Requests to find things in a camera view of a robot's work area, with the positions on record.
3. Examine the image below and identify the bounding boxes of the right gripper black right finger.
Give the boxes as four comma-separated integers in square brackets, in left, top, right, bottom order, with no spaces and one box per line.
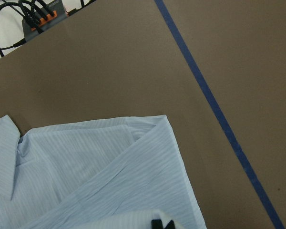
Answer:
[165,220,175,229]

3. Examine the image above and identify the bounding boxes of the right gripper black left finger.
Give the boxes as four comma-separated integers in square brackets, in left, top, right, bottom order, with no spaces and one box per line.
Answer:
[151,219,163,229]

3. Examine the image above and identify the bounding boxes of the light blue button-up shirt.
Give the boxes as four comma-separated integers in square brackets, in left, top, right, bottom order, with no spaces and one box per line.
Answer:
[0,115,206,229]

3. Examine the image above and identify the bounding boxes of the black cables behind table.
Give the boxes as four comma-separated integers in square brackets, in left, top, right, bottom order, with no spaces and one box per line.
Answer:
[0,0,96,58]

